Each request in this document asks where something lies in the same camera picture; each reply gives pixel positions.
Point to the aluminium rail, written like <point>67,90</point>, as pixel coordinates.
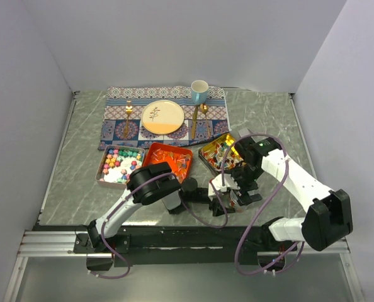
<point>57,244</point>

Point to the patterned blue placemat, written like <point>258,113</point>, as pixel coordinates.
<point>114,120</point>

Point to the gold tin of lollipops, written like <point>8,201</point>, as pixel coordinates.
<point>212,155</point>

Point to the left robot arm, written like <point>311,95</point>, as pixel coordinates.
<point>146,186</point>

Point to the metal scoop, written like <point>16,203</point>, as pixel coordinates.
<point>244,132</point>

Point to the clear jar lid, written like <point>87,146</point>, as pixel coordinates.
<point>236,198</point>

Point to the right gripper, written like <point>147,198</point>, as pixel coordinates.
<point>235,173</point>

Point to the blue mug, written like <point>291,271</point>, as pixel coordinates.
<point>199,92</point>

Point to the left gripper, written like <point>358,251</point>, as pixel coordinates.
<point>218,210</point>

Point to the silver tin of star candies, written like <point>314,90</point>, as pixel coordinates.
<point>117,164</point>

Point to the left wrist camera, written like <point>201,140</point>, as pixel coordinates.
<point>221,184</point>

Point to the gold fork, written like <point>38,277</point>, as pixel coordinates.
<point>128,110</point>

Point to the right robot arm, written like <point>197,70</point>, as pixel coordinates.
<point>328,217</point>

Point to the gold spoon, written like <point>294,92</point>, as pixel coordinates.
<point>204,110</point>

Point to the cream and orange plate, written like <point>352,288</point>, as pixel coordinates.
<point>162,117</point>

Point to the orange tin of lollipops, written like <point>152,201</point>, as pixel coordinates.
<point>179,159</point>

